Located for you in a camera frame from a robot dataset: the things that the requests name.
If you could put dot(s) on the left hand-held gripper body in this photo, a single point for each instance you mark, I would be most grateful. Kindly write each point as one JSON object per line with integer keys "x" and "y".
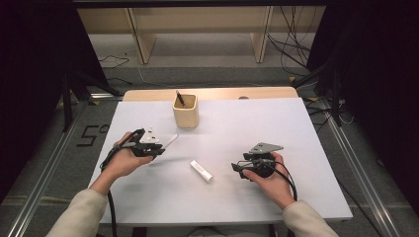
{"x": 148, "y": 144}

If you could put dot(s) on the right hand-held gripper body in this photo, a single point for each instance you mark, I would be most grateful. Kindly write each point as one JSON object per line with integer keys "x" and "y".
{"x": 262, "y": 161}

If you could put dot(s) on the white pen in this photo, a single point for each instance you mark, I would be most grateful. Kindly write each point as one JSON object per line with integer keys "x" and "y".
{"x": 171, "y": 140}

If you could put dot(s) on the white tube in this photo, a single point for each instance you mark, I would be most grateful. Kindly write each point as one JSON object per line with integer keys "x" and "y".
{"x": 201, "y": 170}

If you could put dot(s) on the beige pen holder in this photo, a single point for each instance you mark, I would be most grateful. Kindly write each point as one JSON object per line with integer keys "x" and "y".
{"x": 186, "y": 118}

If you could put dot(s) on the person's right hand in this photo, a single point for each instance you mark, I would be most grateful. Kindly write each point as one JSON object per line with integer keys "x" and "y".
{"x": 275, "y": 187}

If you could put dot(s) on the person's left hand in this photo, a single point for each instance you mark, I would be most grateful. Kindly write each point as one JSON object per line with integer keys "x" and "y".
{"x": 123, "y": 163}

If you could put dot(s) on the black pen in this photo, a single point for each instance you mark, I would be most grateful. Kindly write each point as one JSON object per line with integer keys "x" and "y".
{"x": 180, "y": 99}

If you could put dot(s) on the black metal stand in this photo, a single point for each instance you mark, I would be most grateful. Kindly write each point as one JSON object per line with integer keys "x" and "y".
{"x": 334, "y": 95}
{"x": 70, "y": 98}

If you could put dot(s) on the light wooden bench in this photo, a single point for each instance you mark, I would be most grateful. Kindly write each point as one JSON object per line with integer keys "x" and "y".
{"x": 197, "y": 19}

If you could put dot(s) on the dark curtain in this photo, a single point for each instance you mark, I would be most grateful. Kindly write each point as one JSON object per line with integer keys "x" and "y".
{"x": 378, "y": 82}
{"x": 33, "y": 65}

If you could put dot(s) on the aluminium floor rail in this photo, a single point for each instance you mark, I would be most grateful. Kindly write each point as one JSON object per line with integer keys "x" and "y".
{"x": 39, "y": 187}
{"x": 365, "y": 177}

